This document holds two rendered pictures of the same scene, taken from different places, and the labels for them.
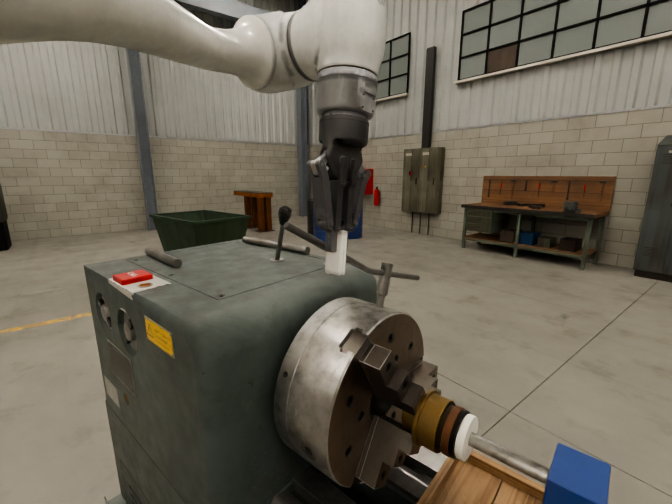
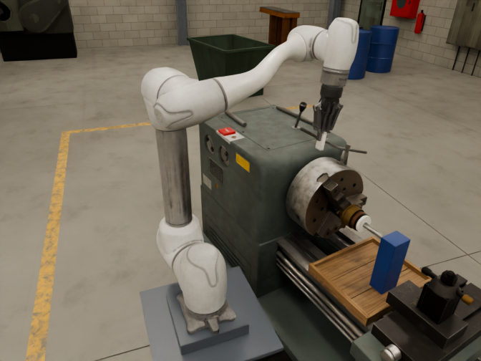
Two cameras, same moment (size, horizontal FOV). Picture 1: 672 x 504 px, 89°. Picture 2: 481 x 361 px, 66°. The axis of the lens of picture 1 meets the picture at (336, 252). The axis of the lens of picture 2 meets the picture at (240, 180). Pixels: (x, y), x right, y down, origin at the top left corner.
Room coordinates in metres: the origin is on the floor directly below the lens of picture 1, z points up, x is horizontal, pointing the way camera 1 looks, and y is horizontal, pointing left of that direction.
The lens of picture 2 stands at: (-0.76, -0.11, 1.90)
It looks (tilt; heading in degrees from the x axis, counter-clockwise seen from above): 30 degrees down; 18
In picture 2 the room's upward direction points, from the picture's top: 1 degrees clockwise
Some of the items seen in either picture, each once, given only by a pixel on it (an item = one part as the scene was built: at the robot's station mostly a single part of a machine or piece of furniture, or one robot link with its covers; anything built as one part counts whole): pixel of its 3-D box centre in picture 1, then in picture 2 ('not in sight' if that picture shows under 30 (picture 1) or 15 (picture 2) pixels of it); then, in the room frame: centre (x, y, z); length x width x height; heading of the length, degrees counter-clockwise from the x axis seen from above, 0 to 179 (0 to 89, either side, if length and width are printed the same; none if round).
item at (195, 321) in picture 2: not in sight; (207, 306); (0.10, 0.29, 0.83); 0.22 x 0.18 x 0.06; 40
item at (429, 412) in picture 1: (435, 421); (353, 216); (0.49, -0.16, 1.08); 0.09 x 0.09 x 0.09; 49
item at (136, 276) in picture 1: (133, 278); (227, 132); (0.71, 0.44, 1.26); 0.06 x 0.06 x 0.02; 49
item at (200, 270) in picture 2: not in sight; (202, 273); (0.12, 0.31, 0.97); 0.18 x 0.16 x 0.22; 50
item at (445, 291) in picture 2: not in sight; (446, 284); (0.15, -0.43, 1.13); 0.08 x 0.08 x 0.03
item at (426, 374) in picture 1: (420, 380); (356, 201); (0.60, -0.17, 1.08); 0.12 x 0.11 x 0.05; 139
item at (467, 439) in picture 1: (506, 456); (375, 231); (0.42, -0.25, 1.08); 0.13 x 0.07 x 0.07; 49
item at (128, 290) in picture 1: (140, 293); (230, 140); (0.69, 0.42, 1.23); 0.13 x 0.08 x 0.06; 49
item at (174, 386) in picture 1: (234, 336); (268, 165); (0.83, 0.27, 1.06); 0.59 x 0.48 x 0.39; 49
